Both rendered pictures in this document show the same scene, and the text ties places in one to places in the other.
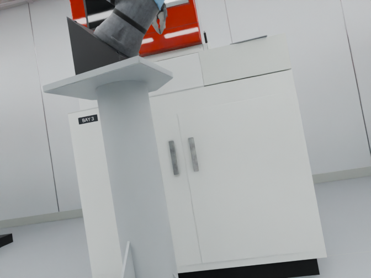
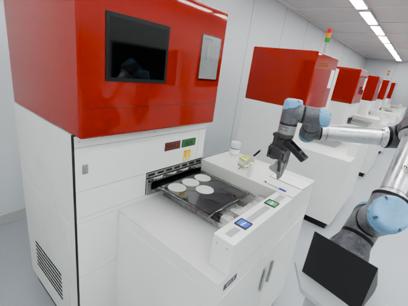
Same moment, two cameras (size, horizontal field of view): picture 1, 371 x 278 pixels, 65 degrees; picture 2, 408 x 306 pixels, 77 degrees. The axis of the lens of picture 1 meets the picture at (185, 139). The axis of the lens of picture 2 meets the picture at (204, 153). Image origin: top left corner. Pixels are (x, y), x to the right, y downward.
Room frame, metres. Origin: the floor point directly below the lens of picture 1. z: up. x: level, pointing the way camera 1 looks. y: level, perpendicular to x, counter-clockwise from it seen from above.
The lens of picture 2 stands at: (1.01, 1.17, 1.55)
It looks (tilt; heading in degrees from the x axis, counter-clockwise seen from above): 19 degrees down; 299
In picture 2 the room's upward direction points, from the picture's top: 8 degrees clockwise
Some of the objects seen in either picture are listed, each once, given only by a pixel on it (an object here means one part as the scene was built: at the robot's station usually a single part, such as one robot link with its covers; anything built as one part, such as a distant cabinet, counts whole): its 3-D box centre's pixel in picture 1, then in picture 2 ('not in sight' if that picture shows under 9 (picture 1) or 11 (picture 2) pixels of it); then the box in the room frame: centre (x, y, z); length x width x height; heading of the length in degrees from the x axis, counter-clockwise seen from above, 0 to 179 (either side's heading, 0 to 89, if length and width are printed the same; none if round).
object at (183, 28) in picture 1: (147, 31); (121, 57); (2.17, 0.15, 1.52); 0.81 x 0.75 x 0.60; 82
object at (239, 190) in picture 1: (197, 181); (215, 264); (1.49, -0.02, 0.41); 0.96 x 0.64 x 0.82; 82
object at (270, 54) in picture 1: (240, 77); (254, 179); (1.46, -0.33, 0.89); 0.62 x 0.35 x 0.14; 172
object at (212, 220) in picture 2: not in sight; (197, 211); (1.57, 0.17, 0.84); 0.50 x 0.02 x 0.03; 172
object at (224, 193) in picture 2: not in sight; (204, 189); (1.61, 0.04, 0.90); 0.34 x 0.34 x 0.01; 82
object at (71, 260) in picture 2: not in sight; (115, 229); (2.20, 0.15, 0.41); 0.82 x 0.70 x 0.82; 82
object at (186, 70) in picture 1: (140, 84); (255, 226); (1.26, 0.15, 0.89); 0.55 x 0.09 x 0.14; 82
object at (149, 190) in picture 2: not in sight; (176, 177); (1.82, 0.02, 0.89); 0.44 x 0.02 x 0.10; 82
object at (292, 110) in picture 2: not in sight; (291, 112); (1.25, 0.03, 1.40); 0.09 x 0.08 x 0.11; 15
